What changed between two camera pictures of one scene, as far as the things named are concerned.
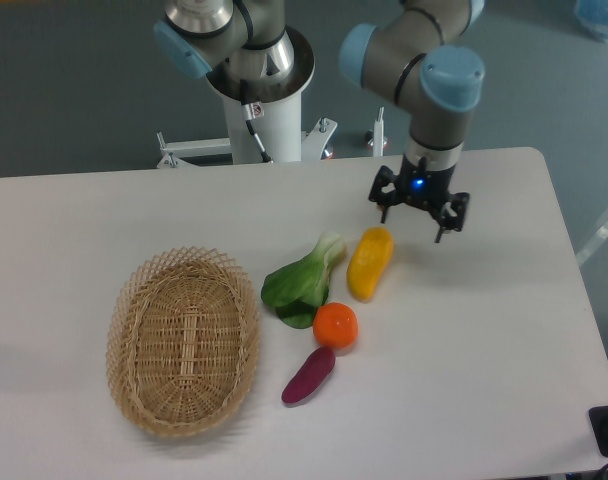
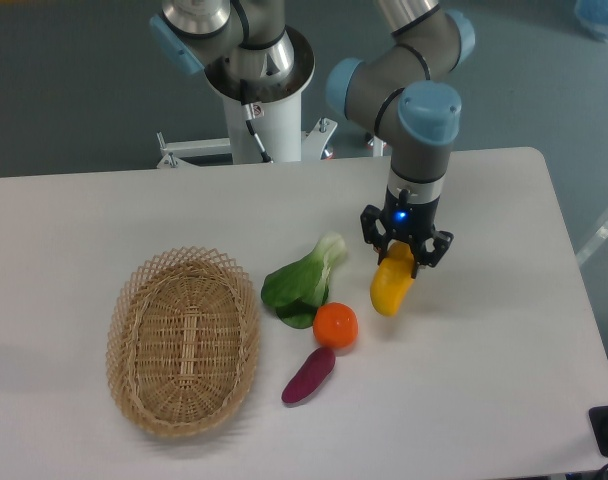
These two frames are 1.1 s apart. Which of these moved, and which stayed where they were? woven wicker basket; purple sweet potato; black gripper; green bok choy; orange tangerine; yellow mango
Moved: yellow mango; black gripper
Stayed: green bok choy; woven wicker basket; purple sweet potato; orange tangerine
